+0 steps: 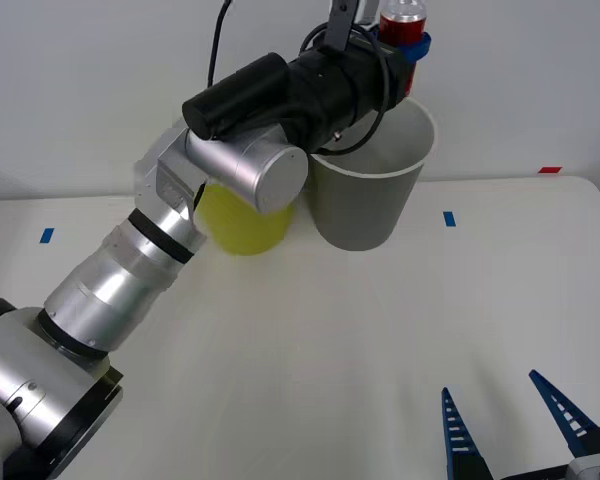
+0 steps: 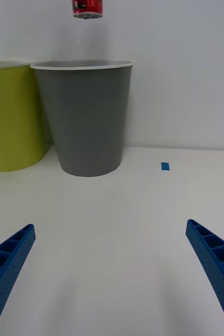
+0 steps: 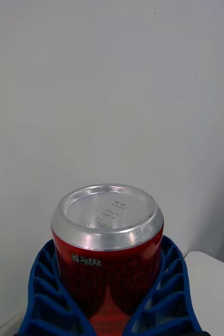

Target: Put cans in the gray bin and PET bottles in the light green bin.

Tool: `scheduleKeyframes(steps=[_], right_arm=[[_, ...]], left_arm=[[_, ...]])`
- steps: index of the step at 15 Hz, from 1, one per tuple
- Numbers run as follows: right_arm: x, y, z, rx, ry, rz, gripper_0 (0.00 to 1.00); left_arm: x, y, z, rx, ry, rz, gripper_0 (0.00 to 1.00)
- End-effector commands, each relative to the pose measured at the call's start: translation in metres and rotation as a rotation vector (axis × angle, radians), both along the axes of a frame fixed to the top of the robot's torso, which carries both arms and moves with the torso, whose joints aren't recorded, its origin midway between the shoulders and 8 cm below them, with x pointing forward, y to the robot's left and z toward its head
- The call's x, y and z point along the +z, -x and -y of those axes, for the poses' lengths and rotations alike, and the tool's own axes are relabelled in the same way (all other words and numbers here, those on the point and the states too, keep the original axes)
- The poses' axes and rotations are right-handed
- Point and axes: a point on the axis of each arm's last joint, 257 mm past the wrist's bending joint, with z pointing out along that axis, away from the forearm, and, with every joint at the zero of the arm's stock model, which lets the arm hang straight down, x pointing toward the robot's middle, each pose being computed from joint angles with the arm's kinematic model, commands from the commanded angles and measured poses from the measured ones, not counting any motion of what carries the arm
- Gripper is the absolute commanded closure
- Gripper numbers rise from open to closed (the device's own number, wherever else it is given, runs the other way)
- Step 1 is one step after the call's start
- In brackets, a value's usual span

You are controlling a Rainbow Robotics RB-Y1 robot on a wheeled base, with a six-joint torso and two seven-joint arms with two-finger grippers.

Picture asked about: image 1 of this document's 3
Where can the grey plastic bin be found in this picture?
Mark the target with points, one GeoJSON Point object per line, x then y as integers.
{"type": "Point", "coordinates": [360, 210]}

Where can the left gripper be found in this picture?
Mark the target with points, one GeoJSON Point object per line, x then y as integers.
{"type": "Point", "coordinates": [370, 75]}

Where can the red drink can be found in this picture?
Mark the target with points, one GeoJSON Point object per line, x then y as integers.
{"type": "Point", "coordinates": [402, 25]}

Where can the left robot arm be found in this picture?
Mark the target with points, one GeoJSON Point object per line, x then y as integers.
{"type": "Point", "coordinates": [250, 165]}

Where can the yellow-green plastic bin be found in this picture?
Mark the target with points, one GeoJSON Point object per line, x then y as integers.
{"type": "Point", "coordinates": [250, 225]}

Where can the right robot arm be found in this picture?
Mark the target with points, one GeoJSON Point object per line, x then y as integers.
{"type": "Point", "coordinates": [592, 467]}

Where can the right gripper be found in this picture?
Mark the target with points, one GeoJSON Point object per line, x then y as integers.
{"type": "Point", "coordinates": [540, 475]}

